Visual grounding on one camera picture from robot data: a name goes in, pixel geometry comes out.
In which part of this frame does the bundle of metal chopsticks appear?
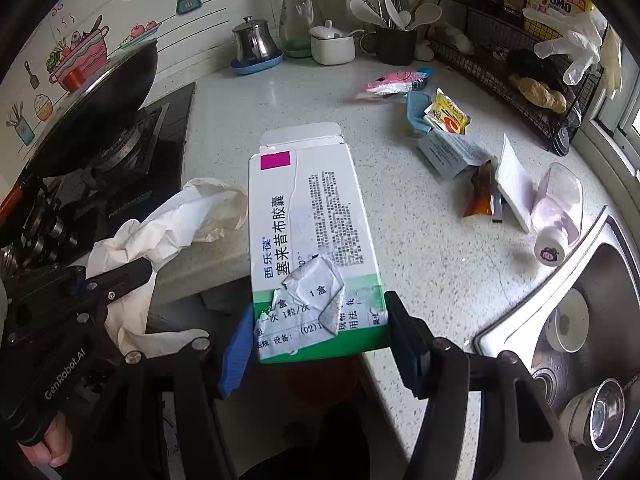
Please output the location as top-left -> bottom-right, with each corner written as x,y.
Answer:
367,0 -> 401,26

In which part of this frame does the black plastic bag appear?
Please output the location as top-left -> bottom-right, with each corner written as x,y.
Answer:
505,49 -> 571,93

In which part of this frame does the clear bottle white cap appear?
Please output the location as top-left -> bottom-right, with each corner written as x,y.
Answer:
530,162 -> 584,264

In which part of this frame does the stainless steel sink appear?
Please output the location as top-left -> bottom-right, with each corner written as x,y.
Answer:
472,205 -> 640,480

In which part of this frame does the black wire rack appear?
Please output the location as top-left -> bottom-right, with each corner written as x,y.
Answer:
430,0 -> 608,157

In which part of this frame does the cream rubber glove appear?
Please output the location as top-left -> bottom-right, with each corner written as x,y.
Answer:
600,25 -> 623,101

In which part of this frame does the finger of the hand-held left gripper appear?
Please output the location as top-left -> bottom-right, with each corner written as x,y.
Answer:
82,259 -> 153,303

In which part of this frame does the glass wok lid red knob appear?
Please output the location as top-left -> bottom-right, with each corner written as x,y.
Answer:
47,40 -> 158,126

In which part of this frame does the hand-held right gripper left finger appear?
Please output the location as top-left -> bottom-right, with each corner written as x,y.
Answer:
100,305 -> 256,480

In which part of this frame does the white green medicine box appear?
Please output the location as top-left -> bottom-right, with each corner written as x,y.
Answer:
248,122 -> 391,363

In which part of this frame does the tall clear glass bottle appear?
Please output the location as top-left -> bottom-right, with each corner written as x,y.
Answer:
277,0 -> 326,58

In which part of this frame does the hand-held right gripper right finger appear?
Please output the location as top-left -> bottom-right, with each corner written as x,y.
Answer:
384,290 -> 588,480

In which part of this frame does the white rice paddle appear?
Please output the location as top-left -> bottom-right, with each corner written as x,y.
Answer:
384,0 -> 412,30
350,0 -> 386,26

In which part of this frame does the pink blue plastic wrapper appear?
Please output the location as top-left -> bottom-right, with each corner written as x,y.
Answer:
356,67 -> 432,102

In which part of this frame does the small steel teapot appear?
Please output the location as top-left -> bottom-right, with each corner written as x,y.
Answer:
232,16 -> 280,63

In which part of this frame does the dark round lid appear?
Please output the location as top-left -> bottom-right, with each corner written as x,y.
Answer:
550,125 -> 573,156

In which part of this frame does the white ceramic sugar bowl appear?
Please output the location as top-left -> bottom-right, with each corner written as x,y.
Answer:
308,20 -> 365,66

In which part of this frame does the dark green mug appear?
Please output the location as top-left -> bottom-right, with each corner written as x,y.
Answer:
359,25 -> 418,66

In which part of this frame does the black wok orange handle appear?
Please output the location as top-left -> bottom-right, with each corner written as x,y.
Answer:
0,47 -> 160,216

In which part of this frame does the window frame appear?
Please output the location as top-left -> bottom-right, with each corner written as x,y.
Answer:
585,10 -> 640,181

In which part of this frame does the ginger root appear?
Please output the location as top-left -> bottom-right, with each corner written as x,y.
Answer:
517,75 -> 568,113

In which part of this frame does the cream rice paddle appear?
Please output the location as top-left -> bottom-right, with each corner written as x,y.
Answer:
407,2 -> 443,31

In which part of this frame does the light blue plastic case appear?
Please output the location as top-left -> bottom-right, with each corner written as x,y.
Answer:
406,91 -> 433,137

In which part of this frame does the folded paper leaflet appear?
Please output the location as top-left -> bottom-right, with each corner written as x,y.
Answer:
416,130 -> 493,180

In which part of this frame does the black gas stove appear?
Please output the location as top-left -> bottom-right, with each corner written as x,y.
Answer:
0,82 -> 197,271

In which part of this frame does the translucent white disposable glove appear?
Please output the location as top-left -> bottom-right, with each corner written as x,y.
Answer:
522,7 -> 608,86

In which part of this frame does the blue saucer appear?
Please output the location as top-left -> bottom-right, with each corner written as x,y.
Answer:
230,52 -> 284,76

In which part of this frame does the person's left hand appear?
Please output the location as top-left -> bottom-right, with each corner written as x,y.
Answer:
17,407 -> 76,471

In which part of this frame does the yellow foil packet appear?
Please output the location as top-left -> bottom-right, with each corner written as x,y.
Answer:
424,88 -> 472,136

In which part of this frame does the cartoon kitchen wall sticker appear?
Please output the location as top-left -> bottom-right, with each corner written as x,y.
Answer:
5,0 -> 196,146

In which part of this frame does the white paper napkin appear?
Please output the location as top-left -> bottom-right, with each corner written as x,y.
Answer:
492,134 -> 538,233

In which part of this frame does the brown sauce sachet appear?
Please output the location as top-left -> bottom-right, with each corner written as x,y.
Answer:
462,160 -> 503,223

